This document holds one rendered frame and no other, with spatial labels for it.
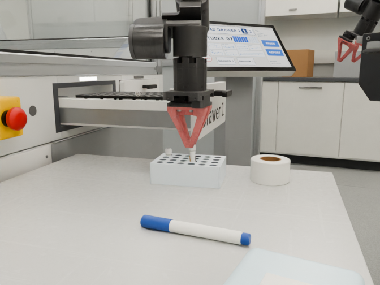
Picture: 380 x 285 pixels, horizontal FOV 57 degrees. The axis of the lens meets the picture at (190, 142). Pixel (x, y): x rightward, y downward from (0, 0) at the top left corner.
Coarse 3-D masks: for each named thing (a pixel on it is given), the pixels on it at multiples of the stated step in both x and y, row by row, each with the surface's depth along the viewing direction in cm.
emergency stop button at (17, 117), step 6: (12, 108) 59; (18, 108) 60; (6, 114) 58; (12, 114) 58; (18, 114) 59; (24, 114) 61; (6, 120) 58; (12, 120) 58; (18, 120) 59; (24, 120) 61; (12, 126) 59; (18, 126) 59; (24, 126) 61
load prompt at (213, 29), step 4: (212, 28) 168; (216, 28) 169; (220, 28) 170; (224, 28) 172; (228, 28) 173; (232, 28) 174; (236, 28) 175; (240, 28) 176; (244, 28) 177; (248, 28) 178; (208, 32) 166; (212, 32) 167; (216, 32) 168; (220, 32) 169; (224, 32) 170; (228, 32) 171; (232, 32) 172; (236, 32) 173; (240, 32) 174; (244, 32) 175; (248, 32) 176; (252, 32) 177
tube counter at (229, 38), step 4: (228, 36) 170; (232, 36) 171; (236, 36) 172; (240, 36) 173; (244, 36) 174; (228, 40) 168; (232, 40) 169; (236, 40) 170; (240, 40) 171; (244, 40) 172; (248, 40) 173; (252, 40) 174; (256, 40) 175
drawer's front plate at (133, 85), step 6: (120, 84) 108; (126, 84) 109; (132, 84) 113; (138, 84) 117; (144, 84) 122; (120, 90) 108; (126, 90) 109; (132, 90) 113; (138, 90) 117; (144, 90) 122; (150, 90) 128; (156, 90) 133
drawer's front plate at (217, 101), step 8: (208, 88) 77; (216, 88) 85; (224, 88) 95; (216, 96) 85; (216, 104) 86; (224, 104) 96; (224, 112) 97; (192, 120) 71; (208, 120) 78; (216, 120) 87; (224, 120) 98; (192, 128) 71; (208, 128) 79; (200, 136) 72
